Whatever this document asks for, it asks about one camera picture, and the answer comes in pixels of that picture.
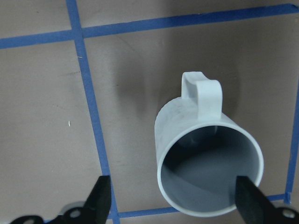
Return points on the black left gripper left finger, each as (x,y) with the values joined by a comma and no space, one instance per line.
(95,209)

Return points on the white ceramic mug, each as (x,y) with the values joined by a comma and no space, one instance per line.
(200,151)

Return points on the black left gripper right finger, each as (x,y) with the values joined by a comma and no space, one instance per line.
(255,208)

